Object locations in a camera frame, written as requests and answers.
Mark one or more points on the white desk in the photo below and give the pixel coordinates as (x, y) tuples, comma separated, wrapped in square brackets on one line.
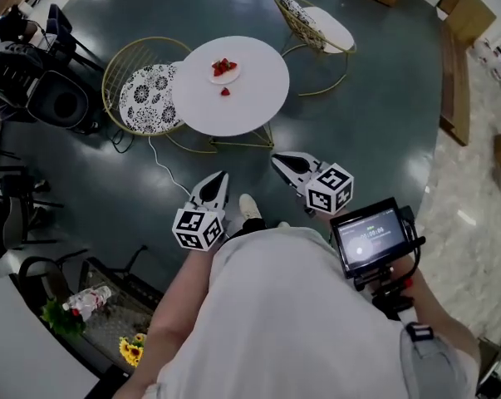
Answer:
[(21, 347)]

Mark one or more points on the yellow sunflower bunch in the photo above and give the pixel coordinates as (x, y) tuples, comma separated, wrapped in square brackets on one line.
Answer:
[(131, 349)]

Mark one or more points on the white round table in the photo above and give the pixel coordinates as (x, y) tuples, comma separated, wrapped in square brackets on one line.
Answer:
[(250, 106)]

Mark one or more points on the heap of red strawberries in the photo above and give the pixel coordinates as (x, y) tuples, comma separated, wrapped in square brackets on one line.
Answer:
[(222, 67)]

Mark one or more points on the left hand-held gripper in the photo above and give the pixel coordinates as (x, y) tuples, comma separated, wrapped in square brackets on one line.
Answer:
[(198, 231)]

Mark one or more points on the white plate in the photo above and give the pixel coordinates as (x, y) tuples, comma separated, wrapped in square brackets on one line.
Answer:
[(230, 77)]

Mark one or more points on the single red strawberry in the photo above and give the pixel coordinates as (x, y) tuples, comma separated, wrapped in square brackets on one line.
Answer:
[(225, 92)]

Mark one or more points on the round floral seat cushion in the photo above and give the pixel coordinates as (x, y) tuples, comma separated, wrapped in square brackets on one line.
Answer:
[(148, 98)]

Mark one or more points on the pack of water bottles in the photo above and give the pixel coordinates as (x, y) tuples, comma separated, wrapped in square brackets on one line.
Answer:
[(88, 301)]

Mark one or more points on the person's right forearm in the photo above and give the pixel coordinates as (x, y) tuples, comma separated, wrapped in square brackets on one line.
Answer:
[(439, 310)]

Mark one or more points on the green leafy plant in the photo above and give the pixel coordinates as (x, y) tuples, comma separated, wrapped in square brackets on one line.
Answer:
[(61, 318)]

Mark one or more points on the black office chair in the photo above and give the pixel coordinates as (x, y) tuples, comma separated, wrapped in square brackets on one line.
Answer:
[(55, 98)]

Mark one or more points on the person's left forearm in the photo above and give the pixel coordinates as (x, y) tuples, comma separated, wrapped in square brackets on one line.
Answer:
[(179, 293)]

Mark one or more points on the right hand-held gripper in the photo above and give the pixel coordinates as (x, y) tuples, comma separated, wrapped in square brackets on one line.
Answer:
[(329, 189)]

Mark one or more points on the person's right white shoe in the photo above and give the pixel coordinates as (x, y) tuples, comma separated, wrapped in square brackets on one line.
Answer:
[(283, 225)]

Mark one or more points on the floral back pillow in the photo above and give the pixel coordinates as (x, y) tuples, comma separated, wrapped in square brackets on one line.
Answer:
[(293, 13)]

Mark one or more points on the person's white shoe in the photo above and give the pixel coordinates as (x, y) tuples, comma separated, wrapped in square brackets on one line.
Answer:
[(283, 225), (249, 208)]

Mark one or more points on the blue chair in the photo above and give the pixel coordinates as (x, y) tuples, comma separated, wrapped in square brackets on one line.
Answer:
[(59, 25)]

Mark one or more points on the white seat cushion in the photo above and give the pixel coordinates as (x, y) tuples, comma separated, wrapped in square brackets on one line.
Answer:
[(331, 29)]

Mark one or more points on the open cardboard box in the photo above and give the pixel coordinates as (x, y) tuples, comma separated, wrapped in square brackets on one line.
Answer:
[(468, 17)]

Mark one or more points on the person's white shirt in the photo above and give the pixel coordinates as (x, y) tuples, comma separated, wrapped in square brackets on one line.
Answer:
[(283, 314)]

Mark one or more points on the black round-back chair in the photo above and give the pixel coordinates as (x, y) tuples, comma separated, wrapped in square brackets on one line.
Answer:
[(42, 277)]

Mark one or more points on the long wooden bench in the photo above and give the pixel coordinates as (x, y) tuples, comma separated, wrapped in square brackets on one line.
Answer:
[(455, 90)]

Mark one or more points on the black folding chair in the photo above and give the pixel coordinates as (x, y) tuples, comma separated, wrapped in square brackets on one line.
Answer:
[(9, 227)]

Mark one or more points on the black monitor screen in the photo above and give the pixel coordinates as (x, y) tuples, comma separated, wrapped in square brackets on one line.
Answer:
[(368, 237)]

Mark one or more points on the black monitor mount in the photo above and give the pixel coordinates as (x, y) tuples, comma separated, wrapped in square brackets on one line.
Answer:
[(389, 291)]

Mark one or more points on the black mesh table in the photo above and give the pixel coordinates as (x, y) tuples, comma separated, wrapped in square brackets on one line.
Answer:
[(121, 306)]

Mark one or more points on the person's left white shoe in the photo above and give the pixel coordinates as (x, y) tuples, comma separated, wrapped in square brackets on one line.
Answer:
[(249, 208)]

